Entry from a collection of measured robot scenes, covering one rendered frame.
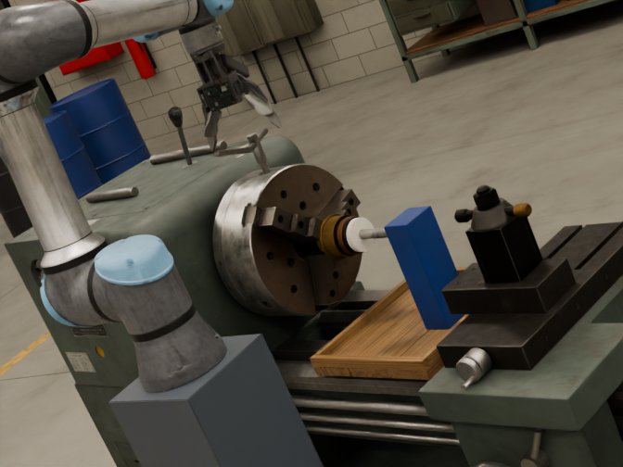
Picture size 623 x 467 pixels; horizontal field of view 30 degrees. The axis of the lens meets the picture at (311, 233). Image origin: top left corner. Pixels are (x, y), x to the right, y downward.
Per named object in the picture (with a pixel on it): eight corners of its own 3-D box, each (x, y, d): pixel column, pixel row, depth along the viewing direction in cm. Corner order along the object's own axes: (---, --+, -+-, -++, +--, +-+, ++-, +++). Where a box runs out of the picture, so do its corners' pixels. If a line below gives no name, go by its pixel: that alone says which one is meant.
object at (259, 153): (268, 184, 242) (247, 134, 239) (278, 182, 241) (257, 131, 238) (266, 188, 240) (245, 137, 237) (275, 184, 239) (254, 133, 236)
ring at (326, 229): (302, 228, 232) (334, 224, 226) (332, 207, 238) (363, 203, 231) (321, 269, 235) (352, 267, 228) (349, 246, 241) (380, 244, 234)
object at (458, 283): (451, 315, 204) (439, 289, 202) (482, 286, 210) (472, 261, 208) (546, 313, 188) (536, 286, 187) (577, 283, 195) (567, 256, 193)
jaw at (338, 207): (301, 220, 243) (331, 184, 250) (313, 239, 245) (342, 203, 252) (337, 217, 235) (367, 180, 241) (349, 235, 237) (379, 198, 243)
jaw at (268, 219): (286, 246, 240) (243, 227, 233) (291, 223, 241) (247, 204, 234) (322, 243, 232) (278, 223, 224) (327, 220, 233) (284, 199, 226)
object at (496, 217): (463, 233, 193) (456, 218, 193) (489, 211, 198) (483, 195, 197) (501, 231, 187) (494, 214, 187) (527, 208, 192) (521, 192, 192)
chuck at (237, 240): (259, 343, 241) (199, 206, 233) (353, 272, 261) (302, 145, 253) (286, 343, 235) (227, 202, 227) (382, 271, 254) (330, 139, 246)
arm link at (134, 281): (161, 333, 183) (125, 257, 179) (107, 338, 192) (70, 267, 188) (207, 295, 192) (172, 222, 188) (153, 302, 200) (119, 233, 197)
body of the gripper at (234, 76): (206, 118, 227) (182, 59, 224) (217, 107, 235) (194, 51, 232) (241, 105, 225) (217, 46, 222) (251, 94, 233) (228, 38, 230)
